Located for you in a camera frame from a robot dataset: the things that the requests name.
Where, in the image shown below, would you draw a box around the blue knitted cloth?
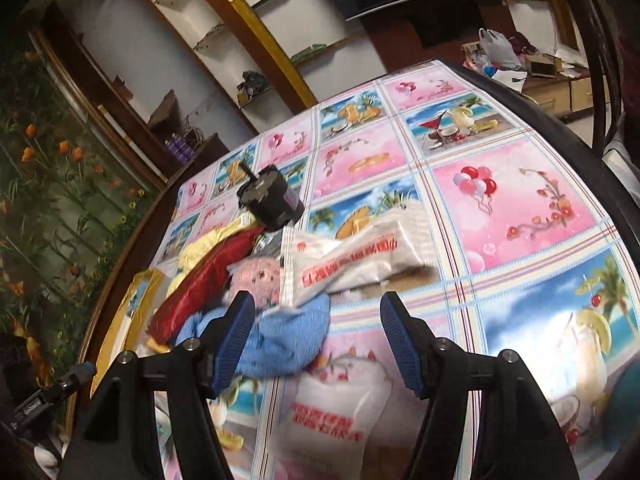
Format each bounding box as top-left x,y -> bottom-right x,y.
174,291 -> 332,380

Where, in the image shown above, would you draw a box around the red shiny cloth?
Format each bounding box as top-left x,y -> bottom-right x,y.
146,226 -> 265,346

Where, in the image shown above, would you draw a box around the pink fluffy toy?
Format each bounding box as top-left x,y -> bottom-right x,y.
222,256 -> 281,310

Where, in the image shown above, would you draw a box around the yellow sponge cloth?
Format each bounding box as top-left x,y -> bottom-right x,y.
166,212 -> 258,298

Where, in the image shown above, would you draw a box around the white red-lettered bag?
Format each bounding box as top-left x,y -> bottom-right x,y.
269,349 -> 393,479

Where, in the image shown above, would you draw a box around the white red-lettered packet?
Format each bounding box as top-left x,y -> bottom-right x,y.
279,200 -> 437,309

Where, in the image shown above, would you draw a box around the yellow storage box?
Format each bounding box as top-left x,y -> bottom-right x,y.
90,269 -> 170,396

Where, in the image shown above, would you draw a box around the colourful picture tablecloth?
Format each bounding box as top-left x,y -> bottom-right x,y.
153,62 -> 639,479

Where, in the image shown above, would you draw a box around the black pen holder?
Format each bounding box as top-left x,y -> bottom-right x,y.
236,162 -> 304,232

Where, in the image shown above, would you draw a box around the purple bottles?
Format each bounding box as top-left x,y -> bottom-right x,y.
165,133 -> 195,165

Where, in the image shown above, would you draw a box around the white plastic bag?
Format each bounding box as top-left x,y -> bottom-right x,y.
478,28 -> 524,70

